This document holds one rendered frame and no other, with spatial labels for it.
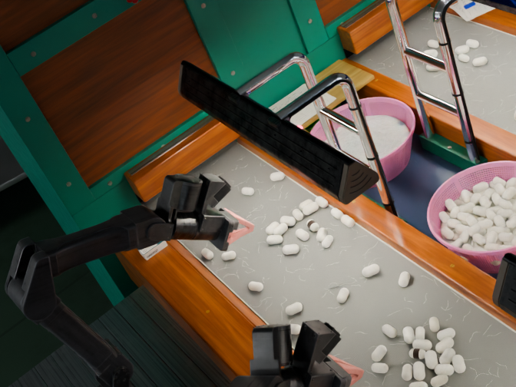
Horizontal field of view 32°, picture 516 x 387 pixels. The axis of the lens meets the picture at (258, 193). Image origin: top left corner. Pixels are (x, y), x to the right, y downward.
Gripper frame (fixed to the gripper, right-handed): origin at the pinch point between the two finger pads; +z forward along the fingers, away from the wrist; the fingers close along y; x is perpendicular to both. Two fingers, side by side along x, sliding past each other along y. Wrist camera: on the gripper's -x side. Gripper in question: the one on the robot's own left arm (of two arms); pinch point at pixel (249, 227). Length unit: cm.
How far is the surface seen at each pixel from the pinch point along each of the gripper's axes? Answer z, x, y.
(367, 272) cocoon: 15.0, -0.3, -21.7
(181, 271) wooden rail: -5.6, 16.4, 12.3
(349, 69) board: 46, -30, 37
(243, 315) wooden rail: -3.5, 14.9, -10.4
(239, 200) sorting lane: 13.1, 3.5, 24.1
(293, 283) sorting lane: 7.7, 8.2, -9.7
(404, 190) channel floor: 39.6, -11.0, -0.6
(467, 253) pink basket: 26.2, -11.0, -34.6
